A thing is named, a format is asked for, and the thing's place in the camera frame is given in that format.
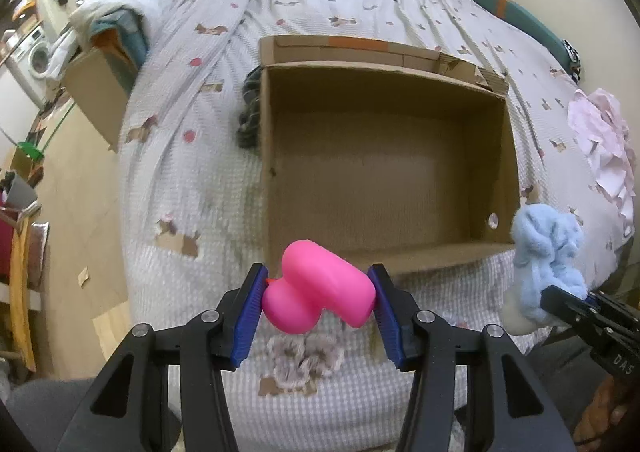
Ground light blue fluffy scrunchie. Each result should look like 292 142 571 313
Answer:
499 204 588 336

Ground beige crochet scrunchie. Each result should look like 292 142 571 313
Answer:
266 333 345 390

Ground pink flower cushion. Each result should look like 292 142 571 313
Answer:
567 88 636 236

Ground open cardboard box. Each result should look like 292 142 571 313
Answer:
259 35 521 274

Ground teal orange headboard cushion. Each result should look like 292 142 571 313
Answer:
474 0 582 84

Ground green dustpan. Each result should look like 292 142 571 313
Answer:
17 141 43 162

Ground dark green cloth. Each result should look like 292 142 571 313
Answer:
236 65 262 150

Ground small cardboard box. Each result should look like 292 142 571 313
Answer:
62 49 128 152

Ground white washing machine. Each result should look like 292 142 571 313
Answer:
10 25 51 82

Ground folded teal orange blankets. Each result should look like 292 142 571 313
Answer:
89 8 149 78

